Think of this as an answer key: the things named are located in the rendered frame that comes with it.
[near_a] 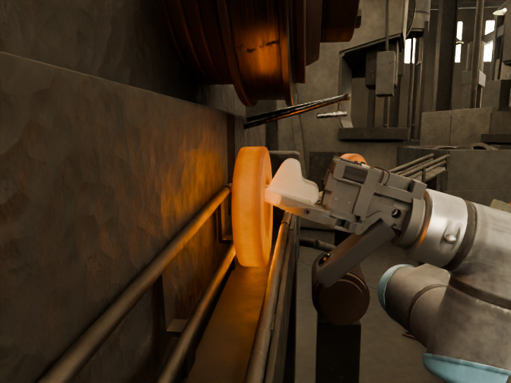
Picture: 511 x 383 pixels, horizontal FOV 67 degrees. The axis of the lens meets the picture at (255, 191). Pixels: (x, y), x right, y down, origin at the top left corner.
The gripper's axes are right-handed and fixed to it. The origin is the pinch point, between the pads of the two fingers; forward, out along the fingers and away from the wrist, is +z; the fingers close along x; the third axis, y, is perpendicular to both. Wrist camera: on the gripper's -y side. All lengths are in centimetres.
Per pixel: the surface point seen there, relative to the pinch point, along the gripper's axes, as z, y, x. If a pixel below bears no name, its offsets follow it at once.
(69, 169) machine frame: 6.8, 4.3, 31.2
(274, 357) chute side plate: -6.8, -6.6, 24.3
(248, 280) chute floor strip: -2.5, -10.6, 3.5
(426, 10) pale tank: -165, 314, -860
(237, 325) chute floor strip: -3.2, -11.3, 13.5
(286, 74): 0.3, 15.3, 0.4
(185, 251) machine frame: 4.0, -5.7, 12.9
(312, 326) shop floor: -30, -72, -111
